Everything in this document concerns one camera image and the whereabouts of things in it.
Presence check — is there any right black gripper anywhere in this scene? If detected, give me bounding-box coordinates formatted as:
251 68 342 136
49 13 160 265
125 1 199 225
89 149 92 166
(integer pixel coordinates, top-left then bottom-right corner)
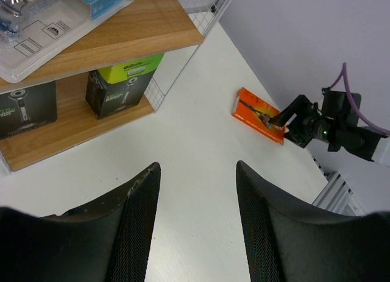
269 94 332 148

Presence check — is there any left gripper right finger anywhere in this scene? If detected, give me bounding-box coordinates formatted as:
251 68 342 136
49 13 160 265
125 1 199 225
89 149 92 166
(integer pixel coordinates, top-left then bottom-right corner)
236 161 389 281

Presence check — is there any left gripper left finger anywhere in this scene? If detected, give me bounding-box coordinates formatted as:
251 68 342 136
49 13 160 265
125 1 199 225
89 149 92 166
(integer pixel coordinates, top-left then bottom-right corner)
1 162 161 281

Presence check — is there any black green razor box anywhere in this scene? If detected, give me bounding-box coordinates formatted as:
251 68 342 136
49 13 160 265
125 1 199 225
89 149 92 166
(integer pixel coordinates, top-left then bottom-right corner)
85 53 164 119
1 81 57 139

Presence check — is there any white blister razor pack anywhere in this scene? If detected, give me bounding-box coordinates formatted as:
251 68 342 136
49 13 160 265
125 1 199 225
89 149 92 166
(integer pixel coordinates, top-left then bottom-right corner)
1 0 133 83

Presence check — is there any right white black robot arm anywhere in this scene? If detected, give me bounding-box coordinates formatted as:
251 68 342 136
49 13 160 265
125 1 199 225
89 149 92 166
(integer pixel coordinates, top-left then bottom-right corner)
269 88 389 166

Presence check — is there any aluminium mounting rail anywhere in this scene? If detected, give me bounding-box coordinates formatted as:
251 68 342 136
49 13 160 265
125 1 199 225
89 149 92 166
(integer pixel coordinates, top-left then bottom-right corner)
311 154 368 217

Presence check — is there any white wire wooden shelf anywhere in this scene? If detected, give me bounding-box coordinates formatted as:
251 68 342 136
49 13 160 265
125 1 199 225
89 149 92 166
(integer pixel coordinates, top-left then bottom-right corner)
1 0 232 172

